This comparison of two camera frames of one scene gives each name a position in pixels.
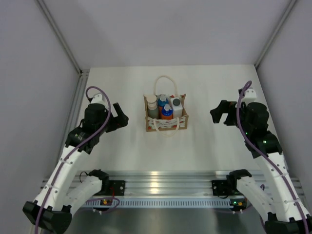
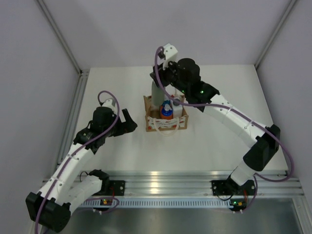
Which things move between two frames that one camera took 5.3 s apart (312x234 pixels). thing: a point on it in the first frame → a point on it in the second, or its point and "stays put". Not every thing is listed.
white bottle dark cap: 177,106 stays put
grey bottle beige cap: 152,109 → 157,96
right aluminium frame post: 290,5 stays put
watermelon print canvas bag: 166,127 stays put
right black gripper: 224,107 → 162,73
